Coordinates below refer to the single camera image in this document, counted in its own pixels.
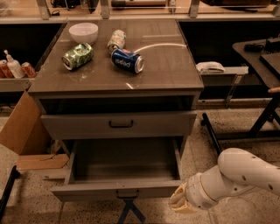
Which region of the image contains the black stand leg left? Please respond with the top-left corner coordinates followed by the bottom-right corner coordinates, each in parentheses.
top-left (0, 165), bottom-right (20, 220)

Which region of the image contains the grey shelf rail right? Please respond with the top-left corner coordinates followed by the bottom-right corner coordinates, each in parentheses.
top-left (201, 66), bottom-right (261, 87)

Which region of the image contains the blue pepsi can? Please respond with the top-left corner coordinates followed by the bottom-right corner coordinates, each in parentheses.
top-left (111, 49), bottom-right (144, 74)

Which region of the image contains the grey shelf rail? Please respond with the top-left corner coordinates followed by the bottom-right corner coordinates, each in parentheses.
top-left (0, 78), bottom-right (33, 93)
top-left (201, 66), bottom-right (261, 87)

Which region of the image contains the grey drawer cabinet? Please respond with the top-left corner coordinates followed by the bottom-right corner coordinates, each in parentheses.
top-left (28, 18), bottom-right (205, 187)

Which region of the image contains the red can on shelf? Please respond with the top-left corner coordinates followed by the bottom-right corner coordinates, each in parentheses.
top-left (21, 62), bottom-right (37, 78)

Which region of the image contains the grey top drawer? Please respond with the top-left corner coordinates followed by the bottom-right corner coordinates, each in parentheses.
top-left (41, 111), bottom-right (196, 140)

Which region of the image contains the folded white cloth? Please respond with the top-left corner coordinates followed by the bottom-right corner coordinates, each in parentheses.
top-left (196, 61), bottom-right (225, 74)

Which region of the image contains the pale green white can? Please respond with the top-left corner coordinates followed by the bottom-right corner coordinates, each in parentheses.
top-left (108, 30), bottom-right (126, 53)

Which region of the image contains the grey drawer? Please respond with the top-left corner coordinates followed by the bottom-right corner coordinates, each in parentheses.
top-left (41, 111), bottom-right (196, 140)
top-left (52, 137), bottom-right (182, 201)

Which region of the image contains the black rolling table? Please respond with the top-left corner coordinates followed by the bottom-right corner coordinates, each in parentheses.
top-left (201, 39), bottom-right (280, 155)

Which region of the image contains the white pump bottle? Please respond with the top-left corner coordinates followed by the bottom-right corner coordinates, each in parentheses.
top-left (3, 50), bottom-right (25, 79)

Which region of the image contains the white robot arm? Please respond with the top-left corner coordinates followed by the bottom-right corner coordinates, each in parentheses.
top-left (169, 148), bottom-right (280, 214)

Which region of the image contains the white bowl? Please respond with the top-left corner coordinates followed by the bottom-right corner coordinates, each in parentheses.
top-left (68, 23), bottom-right (98, 45)

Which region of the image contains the grey shelf rail left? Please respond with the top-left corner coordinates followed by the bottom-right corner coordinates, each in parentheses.
top-left (0, 78), bottom-right (33, 93)

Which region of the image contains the green crushed can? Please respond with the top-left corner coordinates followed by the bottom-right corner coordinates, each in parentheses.
top-left (61, 43), bottom-right (94, 71)

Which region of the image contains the brown cardboard box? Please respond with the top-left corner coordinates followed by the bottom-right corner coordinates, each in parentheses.
top-left (0, 92), bottom-right (69, 171)

